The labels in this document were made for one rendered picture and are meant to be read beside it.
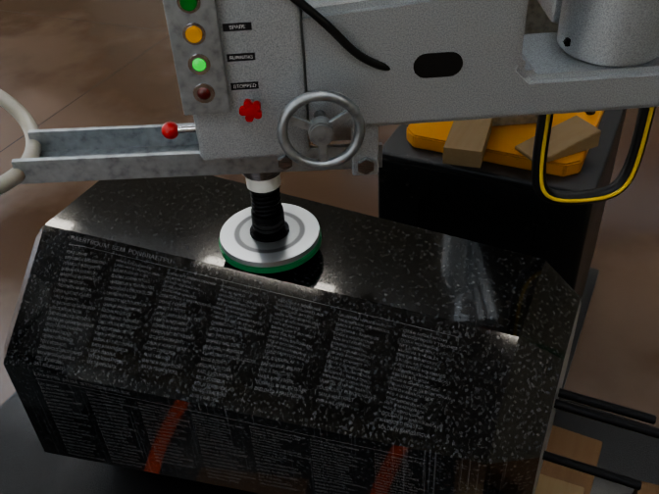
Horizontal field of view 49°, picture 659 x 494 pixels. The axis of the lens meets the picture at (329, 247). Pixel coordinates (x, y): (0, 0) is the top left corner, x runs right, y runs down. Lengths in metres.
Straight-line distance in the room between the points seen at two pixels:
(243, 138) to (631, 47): 0.68
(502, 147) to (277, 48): 0.96
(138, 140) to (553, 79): 0.80
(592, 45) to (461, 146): 0.64
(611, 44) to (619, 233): 1.82
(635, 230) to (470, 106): 1.91
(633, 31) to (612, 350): 1.45
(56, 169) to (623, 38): 1.03
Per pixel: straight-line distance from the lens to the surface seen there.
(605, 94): 1.40
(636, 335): 2.69
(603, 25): 1.36
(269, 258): 1.48
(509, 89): 1.33
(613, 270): 2.94
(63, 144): 1.56
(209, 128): 1.30
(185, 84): 1.25
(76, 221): 1.81
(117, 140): 1.53
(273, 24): 1.22
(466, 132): 2.00
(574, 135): 2.05
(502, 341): 1.41
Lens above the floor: 1.80
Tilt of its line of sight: 38 degrees down
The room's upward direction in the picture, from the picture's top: 3 degrees counter-clockwise
